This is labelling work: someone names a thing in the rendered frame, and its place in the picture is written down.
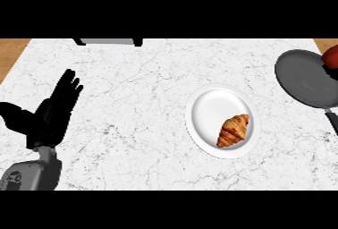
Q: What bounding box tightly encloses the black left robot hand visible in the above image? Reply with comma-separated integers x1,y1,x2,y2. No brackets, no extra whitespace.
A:
0,68,84,150

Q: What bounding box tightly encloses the white oval plate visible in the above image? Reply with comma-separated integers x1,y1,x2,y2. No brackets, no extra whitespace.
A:
184,83,261,159

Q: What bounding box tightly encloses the grey frying pan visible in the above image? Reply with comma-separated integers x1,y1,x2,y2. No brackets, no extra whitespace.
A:
273,48,338,137

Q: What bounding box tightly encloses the red bell pepper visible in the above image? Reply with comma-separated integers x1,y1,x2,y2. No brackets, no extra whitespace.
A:
320,44,338,71

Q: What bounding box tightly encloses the brown croissant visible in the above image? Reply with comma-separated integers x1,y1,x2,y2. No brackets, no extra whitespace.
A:
215,114,251,148

